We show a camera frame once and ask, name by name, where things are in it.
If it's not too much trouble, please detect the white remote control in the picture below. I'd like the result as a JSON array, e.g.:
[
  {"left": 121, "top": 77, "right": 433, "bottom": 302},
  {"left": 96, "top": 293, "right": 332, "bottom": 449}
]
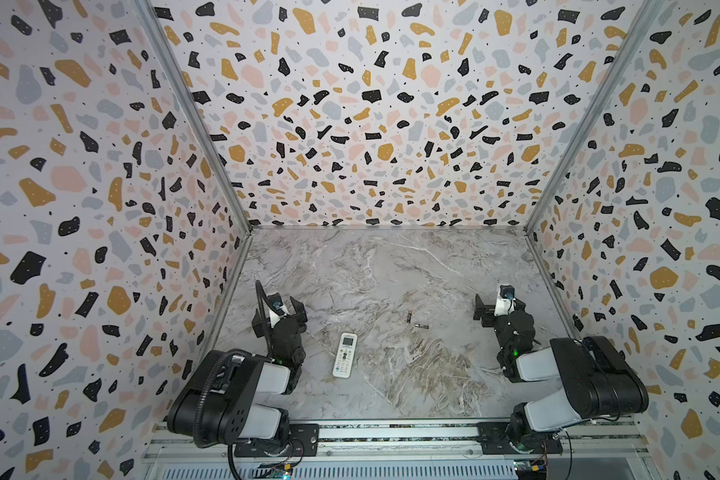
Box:
[{"left": 332, "top": 333, "right": 358, "bottom": 379}]

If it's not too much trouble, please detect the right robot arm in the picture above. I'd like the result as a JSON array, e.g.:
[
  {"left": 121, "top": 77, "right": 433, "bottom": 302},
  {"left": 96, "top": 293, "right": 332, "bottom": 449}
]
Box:
[{"left": 473, "top": 285, "right": 649, "bottom": 453}]

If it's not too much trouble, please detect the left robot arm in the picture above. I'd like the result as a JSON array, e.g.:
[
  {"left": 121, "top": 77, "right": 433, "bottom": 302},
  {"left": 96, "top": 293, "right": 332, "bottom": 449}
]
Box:
[{"left": 166, "top": 295, "right": 308, "bottom": 454}]

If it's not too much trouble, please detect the right electronics board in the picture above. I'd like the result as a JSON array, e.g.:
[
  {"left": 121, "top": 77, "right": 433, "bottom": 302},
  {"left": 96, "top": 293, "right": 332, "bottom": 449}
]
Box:
[{"left": 513, "top": 459, "right": 548, "bottom": 480}]

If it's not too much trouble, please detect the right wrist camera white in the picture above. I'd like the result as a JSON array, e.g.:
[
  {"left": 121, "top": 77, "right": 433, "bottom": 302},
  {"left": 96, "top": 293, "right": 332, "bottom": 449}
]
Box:
[{"left": 494, "top": 284, "right": 515, "bottom": 317}]

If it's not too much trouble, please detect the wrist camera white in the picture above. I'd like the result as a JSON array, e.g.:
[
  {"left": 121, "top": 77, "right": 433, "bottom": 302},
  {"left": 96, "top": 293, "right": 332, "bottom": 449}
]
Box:
[
  {"left": 267, "top": 294, "right": 289, "bottom": 318},
  {"left": 494, "top": 284, "right": 515, "bottom": 317}
]

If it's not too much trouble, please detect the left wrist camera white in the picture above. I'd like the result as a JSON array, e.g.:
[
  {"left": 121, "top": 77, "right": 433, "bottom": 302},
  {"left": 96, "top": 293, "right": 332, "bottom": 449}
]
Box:
[{"left": 267, "top": 294, "right": 289, "bottom": 318}]

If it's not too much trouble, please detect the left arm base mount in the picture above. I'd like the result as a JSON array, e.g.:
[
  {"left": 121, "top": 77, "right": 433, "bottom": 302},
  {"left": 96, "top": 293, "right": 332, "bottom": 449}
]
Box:
[{"left": 233, "top": 423, "right": 320, "bottom": 459}]

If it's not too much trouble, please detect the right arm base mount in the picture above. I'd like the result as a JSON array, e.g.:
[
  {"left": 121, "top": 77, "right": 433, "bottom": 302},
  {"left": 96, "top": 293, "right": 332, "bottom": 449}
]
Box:
[{"left": 476, "top": 422, "right": 563, "bottom": 455}]

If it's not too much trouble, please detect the electronics board with wires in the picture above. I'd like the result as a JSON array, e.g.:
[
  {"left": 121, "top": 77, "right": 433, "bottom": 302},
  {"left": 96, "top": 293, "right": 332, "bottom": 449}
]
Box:
[{"left": 253, "top": 461, "right": 298, "bottom": 480}]

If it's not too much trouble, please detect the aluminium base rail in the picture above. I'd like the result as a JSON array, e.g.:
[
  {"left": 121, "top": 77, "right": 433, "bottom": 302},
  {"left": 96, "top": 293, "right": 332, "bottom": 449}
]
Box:
[{"left": 137, "top": 418, "right": 655, "bottom": 480}]

